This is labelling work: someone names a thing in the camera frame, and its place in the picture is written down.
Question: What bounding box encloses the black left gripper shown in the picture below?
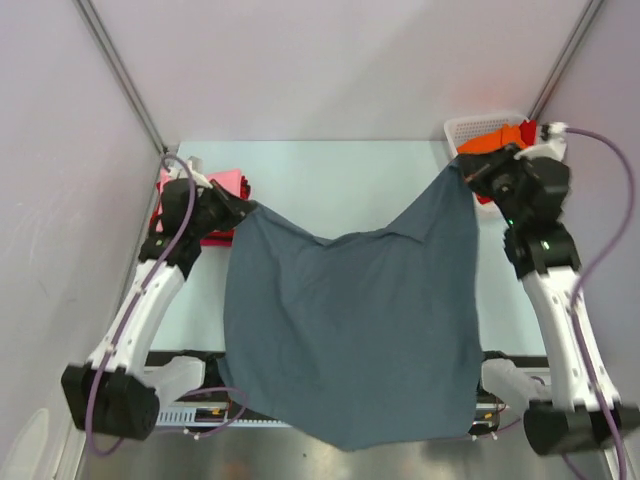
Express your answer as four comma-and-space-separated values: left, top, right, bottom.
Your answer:
189, 179, 256, 238

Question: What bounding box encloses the grey blue t shirt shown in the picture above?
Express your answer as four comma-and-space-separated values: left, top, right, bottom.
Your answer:
218, 165, 484, 450

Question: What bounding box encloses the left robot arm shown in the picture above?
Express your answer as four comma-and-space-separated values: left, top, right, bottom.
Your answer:
61, 178, 257, 440

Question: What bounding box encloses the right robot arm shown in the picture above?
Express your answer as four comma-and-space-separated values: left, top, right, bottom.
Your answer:
456, 145, 639, 456

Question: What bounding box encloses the pink folded t shirt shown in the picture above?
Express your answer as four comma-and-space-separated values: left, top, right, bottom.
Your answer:
155, 168, 248, 238

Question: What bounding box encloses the red folded t shirt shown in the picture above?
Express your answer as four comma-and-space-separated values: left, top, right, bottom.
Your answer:
150, 169, 251, 241

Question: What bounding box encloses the orange t shirt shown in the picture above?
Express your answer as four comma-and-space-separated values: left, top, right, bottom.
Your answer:
457, 124, 524, 154

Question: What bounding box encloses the magenta folded t shirt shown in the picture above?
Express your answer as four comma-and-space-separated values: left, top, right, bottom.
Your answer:
200, 238, 233, 248

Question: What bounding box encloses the white plastic basket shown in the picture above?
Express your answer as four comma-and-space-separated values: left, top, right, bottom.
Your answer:
443, 114, 524, 224

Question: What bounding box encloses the red t shirt in basket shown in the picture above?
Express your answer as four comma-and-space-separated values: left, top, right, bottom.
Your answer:
519, 120, 537, 148

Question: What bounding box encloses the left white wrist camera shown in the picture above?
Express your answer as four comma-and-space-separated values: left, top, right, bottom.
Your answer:
168, 156, 213, 188

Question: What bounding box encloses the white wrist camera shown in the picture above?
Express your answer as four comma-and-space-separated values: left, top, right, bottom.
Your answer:
514, 122, 568, 163
168, 156, 213, 188

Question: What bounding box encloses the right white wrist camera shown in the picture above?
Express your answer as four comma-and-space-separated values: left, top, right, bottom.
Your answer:
514, 122, 568, 163

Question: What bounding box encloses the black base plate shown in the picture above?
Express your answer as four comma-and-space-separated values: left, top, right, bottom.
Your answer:
142, 349, 551, 424

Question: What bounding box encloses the right aluminium frame post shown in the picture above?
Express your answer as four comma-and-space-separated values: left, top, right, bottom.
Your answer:
528, 0, 607, 120

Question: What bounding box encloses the aluminium frame post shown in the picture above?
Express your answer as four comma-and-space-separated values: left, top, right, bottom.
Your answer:
528, 0, 607, 120
72, 0, 167, 155

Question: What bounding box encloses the white slotted cable duct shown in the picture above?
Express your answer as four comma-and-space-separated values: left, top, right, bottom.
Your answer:
157, 402, 506, 430

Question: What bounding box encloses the left aluminium frame post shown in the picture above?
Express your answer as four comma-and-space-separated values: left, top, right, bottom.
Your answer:
72, 0, 167, 155

